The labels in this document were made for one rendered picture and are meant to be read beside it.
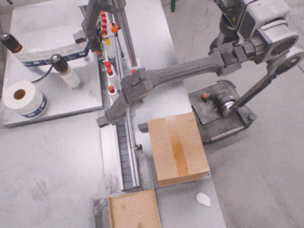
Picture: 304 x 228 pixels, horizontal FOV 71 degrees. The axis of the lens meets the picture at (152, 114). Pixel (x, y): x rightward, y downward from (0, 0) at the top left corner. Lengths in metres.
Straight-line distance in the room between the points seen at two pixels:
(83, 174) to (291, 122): 2.04
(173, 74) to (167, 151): 0.44
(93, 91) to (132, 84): 0.84
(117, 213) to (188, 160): 0.53
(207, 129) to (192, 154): 1.01
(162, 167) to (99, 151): 0.52
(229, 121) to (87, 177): 1.33
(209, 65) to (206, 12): 2.47
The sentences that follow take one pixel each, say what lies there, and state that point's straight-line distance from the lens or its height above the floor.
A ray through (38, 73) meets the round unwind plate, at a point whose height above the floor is 0.89.
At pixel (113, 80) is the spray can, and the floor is 1.01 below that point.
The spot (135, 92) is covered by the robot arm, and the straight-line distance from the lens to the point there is 0.70.
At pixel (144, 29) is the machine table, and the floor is 0.83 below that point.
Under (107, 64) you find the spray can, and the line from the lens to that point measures 1.35.
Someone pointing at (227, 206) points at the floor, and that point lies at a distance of 2.18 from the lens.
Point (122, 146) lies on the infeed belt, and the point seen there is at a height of 0.88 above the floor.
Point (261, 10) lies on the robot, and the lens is 0.96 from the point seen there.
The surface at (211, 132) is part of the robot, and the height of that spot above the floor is 0.24.
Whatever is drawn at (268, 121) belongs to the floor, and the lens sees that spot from 2.50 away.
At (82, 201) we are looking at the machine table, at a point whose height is 0.83.
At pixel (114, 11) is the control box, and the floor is 1.32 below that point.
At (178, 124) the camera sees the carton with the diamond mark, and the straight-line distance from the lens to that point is 1.07.
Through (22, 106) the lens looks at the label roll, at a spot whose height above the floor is 1.02.
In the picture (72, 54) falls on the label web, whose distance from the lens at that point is 1.64.
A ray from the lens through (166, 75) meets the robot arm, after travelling 0.70.
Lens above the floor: 2.12
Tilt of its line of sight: 66 degrees down
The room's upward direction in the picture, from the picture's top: 11 degrees counter-clockwise
